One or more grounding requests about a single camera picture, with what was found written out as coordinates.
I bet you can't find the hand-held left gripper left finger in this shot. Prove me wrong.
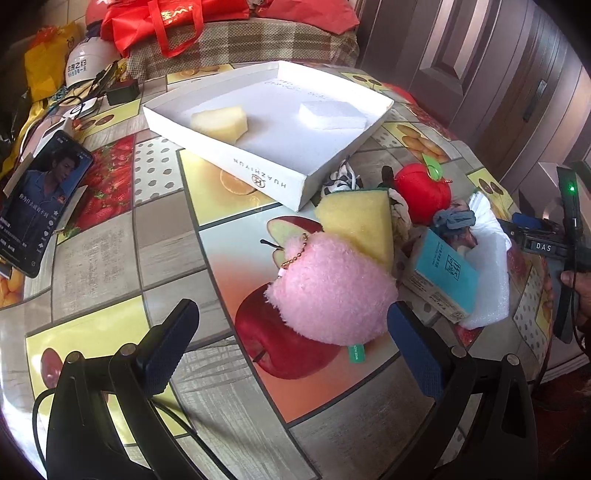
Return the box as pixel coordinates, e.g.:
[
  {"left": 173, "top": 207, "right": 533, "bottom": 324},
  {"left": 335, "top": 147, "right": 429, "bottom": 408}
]
[{"left": 46, "top": 299, "right": 204, "bottom": 480}]

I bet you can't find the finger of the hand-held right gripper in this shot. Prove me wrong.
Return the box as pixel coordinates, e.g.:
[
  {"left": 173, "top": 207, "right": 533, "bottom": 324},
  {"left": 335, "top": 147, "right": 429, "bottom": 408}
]
[{"left": 498, "top": 213, "right": 568, "bottom": 257}]

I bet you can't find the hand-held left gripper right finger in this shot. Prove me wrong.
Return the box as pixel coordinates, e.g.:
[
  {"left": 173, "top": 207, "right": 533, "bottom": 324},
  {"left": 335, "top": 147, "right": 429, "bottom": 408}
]
[{"left": 383, "top": 301, "right": 539, "bottom": 480}]

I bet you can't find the teal small box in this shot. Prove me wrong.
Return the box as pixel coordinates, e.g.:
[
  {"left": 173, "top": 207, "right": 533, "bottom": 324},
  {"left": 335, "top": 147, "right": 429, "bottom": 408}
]
[{"left": 401, "top": 228, "right": 481, "bottom": 324}]

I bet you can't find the pink plush toy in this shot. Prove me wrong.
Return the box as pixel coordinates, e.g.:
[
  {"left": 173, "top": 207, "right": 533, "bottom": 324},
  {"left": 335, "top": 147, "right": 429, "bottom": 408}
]
[{"left": 263, "top": 232, "right": 399, "bottom": 347}]

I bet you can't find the red plush apple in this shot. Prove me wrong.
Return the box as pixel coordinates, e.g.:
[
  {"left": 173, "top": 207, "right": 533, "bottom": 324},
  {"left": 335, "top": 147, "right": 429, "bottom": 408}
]
[{"left": 392, "top": 154, "right": 452, "bottom": 226}]

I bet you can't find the triangular yellow sponge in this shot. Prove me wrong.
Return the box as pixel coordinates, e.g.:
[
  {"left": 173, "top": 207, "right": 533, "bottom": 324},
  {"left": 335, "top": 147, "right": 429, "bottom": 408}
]
[{"left": 315, "top": 187, "right": 395, "bottom": 271}]

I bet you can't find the black and white scrunchie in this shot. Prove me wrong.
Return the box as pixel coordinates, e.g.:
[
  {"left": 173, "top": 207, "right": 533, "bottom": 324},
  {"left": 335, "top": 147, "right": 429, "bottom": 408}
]
[{"left": 323, "top": 159, "right": 363, "bottom": 197}]

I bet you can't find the white cardboard tray box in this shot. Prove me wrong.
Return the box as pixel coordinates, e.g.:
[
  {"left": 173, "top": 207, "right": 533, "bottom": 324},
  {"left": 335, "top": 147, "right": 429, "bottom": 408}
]
[{"left": 142, "top": 60, "right": 395, "bottom": 213}]

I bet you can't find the person's right hand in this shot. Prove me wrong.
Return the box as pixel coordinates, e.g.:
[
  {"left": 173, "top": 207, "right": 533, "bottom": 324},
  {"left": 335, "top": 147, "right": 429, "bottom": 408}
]
[{"left": 560, "top": 270, "right": 591, "bottom": 325}]

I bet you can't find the white foam wrap sheet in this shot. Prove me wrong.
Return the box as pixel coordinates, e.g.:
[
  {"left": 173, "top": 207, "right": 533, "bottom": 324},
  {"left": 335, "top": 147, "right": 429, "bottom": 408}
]
[{"left": 459, "top": 191, "right": 512, "bottom": 329}]

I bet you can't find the blue grey scrunchie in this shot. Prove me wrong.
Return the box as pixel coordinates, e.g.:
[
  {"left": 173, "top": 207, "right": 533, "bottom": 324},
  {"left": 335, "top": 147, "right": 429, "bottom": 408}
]
[{"left": 431, "top": 205, "right": 481, "bottom": 238}]

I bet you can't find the fruit print tablecloth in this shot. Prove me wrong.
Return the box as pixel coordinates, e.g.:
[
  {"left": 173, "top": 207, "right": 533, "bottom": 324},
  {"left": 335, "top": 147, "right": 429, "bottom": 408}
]
[{"left": 0, "top": 60, "right": 557, "bottom": 480}]

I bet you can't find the brown panel door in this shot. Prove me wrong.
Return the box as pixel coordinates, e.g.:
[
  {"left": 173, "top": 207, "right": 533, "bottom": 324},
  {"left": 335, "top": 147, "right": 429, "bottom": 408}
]
[{"left": 358, "top": 0, "right": 591, "bottom": 204}]

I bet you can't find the black smartphone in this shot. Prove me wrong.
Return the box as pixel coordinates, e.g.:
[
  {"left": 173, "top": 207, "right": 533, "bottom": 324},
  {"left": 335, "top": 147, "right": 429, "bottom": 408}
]
[{"left": 0, "top": 130, "right": 95, "bottom": 278}]

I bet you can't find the small yellow sponge piece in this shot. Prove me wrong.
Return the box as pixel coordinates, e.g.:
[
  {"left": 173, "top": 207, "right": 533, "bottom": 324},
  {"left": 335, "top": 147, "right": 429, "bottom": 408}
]
[{"left": 191, "top": 105, "right": 249, "bottom": 142}]

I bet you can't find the white foam block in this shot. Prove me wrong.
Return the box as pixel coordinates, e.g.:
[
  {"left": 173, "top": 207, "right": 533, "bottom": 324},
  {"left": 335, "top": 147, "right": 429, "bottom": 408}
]
[{"left": 298, "top": 100, "right": 369, "bottom": 132}]

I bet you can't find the black charger box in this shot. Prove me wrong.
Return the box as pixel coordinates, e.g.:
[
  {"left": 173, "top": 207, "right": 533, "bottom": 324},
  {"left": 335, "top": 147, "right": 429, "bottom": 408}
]
[{"left": 106, "top": 79, "right": 140, "bottom": 106}]

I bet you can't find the white helmet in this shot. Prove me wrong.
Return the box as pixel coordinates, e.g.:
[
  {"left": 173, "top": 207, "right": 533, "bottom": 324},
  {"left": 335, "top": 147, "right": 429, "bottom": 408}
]
[{"left": 65, "top": 39, "right": 122, "bottom": 88}]

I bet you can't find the yellow shopping bag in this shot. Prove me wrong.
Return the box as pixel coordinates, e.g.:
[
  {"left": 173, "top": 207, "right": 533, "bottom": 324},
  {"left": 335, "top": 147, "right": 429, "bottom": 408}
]
[{"left": 24, "top": 23, "right": 85, "bottom": 100}]

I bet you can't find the plaid blanket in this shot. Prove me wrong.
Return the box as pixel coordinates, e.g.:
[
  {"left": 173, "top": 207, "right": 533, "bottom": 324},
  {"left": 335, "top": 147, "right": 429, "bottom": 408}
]
[{"left": 127, "top": 19, "right": 361, "bottom": 80}]

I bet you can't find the red plastic bag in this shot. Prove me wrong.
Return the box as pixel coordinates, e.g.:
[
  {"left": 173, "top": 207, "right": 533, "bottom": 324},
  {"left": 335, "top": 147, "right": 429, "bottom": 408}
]
[{"left": 255, "top": 0, "right": 361, "bottom": 34}]

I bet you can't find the red tote bag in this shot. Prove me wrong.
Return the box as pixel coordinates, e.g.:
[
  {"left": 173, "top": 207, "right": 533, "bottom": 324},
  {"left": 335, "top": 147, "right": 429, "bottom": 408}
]
[{"left": 100, "top": 0, "right": 207, "bottom": 59}]

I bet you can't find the pink helmet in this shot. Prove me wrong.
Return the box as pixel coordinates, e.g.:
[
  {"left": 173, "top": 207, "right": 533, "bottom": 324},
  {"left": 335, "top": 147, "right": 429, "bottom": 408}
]
[{"left": 85, "top": 0, "right": 112, "bottom": 25}]

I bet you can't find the white flat wireless device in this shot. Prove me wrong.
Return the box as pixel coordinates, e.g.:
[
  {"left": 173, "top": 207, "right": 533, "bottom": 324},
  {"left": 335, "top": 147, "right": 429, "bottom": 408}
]
[{"left": 64, "top": 98, "right": 100, "bottom": 119}]

